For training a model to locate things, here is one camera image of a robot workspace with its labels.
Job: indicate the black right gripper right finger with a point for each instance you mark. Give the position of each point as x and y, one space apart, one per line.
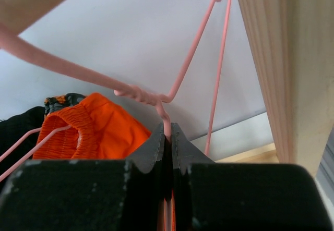
242 196

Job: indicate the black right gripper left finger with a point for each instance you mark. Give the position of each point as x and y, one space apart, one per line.
88 194

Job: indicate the orange grey camouflage shorts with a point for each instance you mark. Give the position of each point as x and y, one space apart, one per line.
57 103

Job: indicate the black shorts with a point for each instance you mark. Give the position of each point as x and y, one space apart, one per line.
13 129

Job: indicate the wooden clothes rack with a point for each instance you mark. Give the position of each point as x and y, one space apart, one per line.
276 56

